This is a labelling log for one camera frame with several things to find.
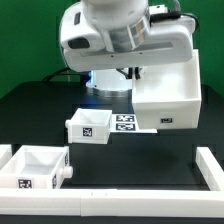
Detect large white drawer box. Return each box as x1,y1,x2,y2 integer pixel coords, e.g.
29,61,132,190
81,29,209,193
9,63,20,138
132,50,202,129

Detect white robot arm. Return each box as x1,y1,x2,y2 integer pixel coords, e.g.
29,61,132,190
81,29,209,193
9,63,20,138
60,0,198,96

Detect small white drawer with knob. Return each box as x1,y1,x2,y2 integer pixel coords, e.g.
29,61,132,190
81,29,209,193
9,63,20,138
65,108,112,144

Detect paper sheet with fiducial markers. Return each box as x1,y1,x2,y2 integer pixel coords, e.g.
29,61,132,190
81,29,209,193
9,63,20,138
110,114,157,134

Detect white front fence bar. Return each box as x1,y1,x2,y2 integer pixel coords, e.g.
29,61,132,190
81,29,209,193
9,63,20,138
0,189,224,218

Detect white right fence bar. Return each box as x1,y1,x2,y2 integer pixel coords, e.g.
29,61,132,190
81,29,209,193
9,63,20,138
195,147,224,192

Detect black cable bundle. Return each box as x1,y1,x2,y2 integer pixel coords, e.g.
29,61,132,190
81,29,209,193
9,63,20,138
42,67,88,83

